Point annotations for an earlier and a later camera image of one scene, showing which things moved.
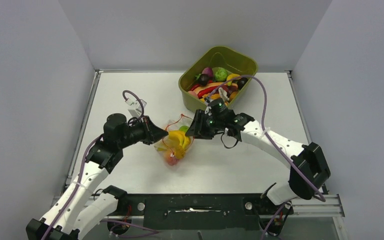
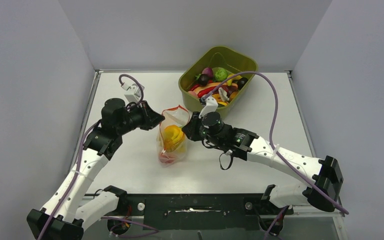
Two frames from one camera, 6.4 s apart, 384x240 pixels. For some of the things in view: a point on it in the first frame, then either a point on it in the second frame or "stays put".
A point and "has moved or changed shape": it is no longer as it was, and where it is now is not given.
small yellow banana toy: (232, 75) stays put
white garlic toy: (223, 94) stays put
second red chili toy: (211, 90) stays put
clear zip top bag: (174, 146) has moved or changed shape
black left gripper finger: (156, 133) → (153, 117)
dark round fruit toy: (241, 82) stays put
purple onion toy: (208, 71) stays put
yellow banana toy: (180, 136) → (173, 136)
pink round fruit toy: (192, 92) stays put
